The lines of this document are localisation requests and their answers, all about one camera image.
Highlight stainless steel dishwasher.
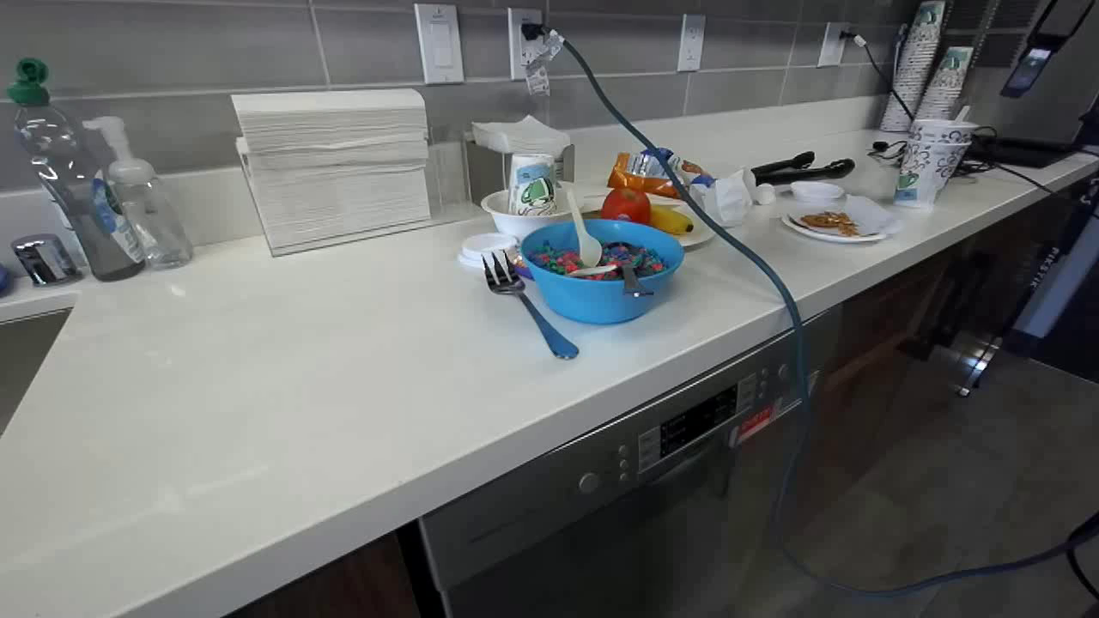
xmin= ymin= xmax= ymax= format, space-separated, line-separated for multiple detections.
xmin=415 ymin=330 xmax=828 ymax=618

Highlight blue plastic fork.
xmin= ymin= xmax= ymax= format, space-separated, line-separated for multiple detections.
xmin=477 ymin=251 xmax=583 ymax=363

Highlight blue plastic bowl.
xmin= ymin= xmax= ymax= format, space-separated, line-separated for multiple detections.
xmin=520 ymin=217 xmax=687 ymax=330

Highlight colourful pieces in bowl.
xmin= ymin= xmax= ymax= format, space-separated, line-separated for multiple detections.
xmin=529 ymin=236 xmax=671 ymax=286

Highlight white plastic spoon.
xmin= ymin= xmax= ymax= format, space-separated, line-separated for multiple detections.
xmin=562 ymin=185 xmax=607 ymax=271

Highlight white plastic lid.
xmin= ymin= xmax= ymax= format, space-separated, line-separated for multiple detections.
xmin=455 ymin=231 xmax=525 ymax=274

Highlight small white bowl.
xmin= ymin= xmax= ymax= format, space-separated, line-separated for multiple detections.
xmin=477 ymin=185 xmax=577 ymax=241

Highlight red tomato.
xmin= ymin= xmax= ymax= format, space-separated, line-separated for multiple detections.
xmin=598 ymin=185 xmax=655 ymax=227

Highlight small paper cup green print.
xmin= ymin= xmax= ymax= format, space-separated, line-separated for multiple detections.
xmin=506 ymin=150 xmax=562 ymax=217

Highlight yellow banana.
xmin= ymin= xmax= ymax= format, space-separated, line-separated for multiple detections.
xmin=646 ymin=196 xmax=701 ymax=241

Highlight orange snack bag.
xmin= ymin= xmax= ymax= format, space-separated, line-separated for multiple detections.
xmin=605 ymin=147 xmax=691 ymax=200

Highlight white plate under fruit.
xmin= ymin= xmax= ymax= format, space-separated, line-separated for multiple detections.
xmin=638 ymin=192 xmax=719 ymax=251

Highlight white wrapped packet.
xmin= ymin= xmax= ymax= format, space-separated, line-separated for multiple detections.
xmin=697 ymin=168 xmax=764 ymax=227

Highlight red dirty magnet sign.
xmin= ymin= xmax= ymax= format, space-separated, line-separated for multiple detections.
xmin=727 ymin=395 xmax=803 ymax=451

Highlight white paper towel stack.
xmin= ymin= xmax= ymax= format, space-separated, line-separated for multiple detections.
xmin=230 ymin=88 xmax=438 ymax=259

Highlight brown snack food pile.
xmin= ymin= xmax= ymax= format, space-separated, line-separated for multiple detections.
xmin=802 ymin=207 xmax=861 ymax=241

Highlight white plate with food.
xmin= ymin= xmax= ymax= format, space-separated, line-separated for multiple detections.
xmin=779 ymin=192 xmax=902 ymax=247

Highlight narrow dark wood cabinet door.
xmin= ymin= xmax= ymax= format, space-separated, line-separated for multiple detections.
xmin=226 ymin=525 xmax=442 ymax=618

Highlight wide dark wood cabinet door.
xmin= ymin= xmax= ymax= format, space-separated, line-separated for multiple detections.
xmin=802 ymin=192 xmax=1078 ymax=508

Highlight clear glass jar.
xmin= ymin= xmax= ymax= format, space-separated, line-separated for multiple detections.
xmin=854 ymin=136 xmax=907 ymax=207

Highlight large white paper cup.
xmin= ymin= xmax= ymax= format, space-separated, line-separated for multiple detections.
xmin=893 ymin=114 xmax=981 ymax=211

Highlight clear pump soap dispenser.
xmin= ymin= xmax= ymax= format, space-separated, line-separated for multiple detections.
xmin=84 ymin=114 xmax=196 ymax=271

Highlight tall paper cup sleeve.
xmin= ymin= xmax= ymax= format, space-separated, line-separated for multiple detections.
xmin=875 ymin=0 xmax=953 ymax=136

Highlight clear dish soap bottle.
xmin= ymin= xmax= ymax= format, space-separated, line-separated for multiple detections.
xmin=8 ymin=54 xmax=149 ymax=286

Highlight kitchen sink basin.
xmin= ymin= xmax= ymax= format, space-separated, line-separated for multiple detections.
xmin=0 ymin=305 xmax=76 ymax=435

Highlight blue cable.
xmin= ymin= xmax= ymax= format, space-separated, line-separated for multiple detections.
xmin=520 ymin=20 xmax=1099 ymax=600

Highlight white wall outlet plate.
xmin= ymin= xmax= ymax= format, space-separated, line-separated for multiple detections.
xmin=506 ymin=6 xmax=551 ymax=82
xmin=815 ymin=18 xmax=852 ymax=70
xmin=675 ymin=12 xmax=709 ymax=76

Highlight white light switch plate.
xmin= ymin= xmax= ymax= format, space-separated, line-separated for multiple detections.
xmin=414 ymin=0 xmax=467 ymax=88

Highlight thin black power cable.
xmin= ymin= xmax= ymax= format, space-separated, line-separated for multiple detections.
xmin=838 ymin=29 xmax=921 ymax=124

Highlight chrome faucet handle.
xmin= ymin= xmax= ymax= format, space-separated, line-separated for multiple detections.
xmin=11 ymin=235 xmax=90 ymax=290

